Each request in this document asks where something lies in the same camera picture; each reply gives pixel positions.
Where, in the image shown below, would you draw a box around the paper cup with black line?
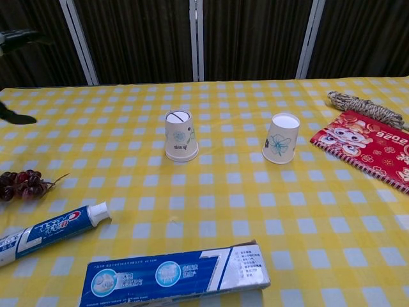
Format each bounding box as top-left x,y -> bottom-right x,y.
164,110 -> 199,160

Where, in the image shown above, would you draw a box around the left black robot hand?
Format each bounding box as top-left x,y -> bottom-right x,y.
0,28 -> 46,125

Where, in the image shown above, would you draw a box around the blue toothpaste carton box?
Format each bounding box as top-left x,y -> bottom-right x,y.
79,239 -> 272,307

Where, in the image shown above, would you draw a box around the red spiral desk calendar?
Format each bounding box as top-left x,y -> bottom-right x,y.
309,110 -> 409,195

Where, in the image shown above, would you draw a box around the black white rope bundle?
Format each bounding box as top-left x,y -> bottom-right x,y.
326,90 -> 409,131

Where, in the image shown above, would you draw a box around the dark red grape bunch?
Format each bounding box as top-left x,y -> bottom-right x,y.
0,169 -> 70,202

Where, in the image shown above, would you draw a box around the blue white toothpaste tube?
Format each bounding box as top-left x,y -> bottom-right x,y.
0,201 -> 112,268

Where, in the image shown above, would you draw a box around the yellow checkered tablecloth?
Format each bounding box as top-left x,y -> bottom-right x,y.
0,75 -> 409,307

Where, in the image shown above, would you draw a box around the white paper cup blue flower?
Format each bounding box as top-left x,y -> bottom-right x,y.
261,113 -> 301,165

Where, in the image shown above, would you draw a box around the white paper cup green flowers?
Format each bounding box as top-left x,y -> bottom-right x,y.
165,147 -> 199,163

